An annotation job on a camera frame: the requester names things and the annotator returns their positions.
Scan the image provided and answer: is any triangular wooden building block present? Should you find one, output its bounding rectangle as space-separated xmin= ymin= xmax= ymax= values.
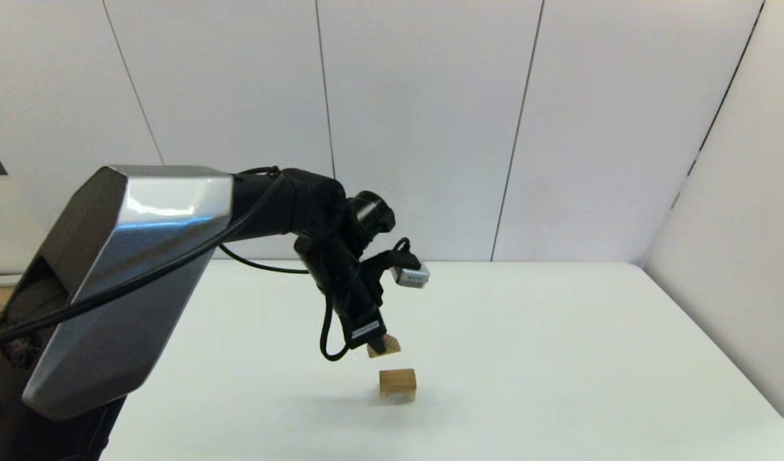
xmin=367 ymin=335 xmax=402 ymax=359

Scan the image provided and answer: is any rectangular wooden building block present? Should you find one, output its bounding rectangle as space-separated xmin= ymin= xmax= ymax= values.
xmin=379 ymin=368 xmax=418 ymax=392

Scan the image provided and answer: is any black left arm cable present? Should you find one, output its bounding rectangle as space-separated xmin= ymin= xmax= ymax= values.
xmin=0 ymin=166 xmax=354 ymax=362

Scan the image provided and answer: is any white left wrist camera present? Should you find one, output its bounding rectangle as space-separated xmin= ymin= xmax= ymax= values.
xmin=390 ymin=238 xmax=431 ymax=289

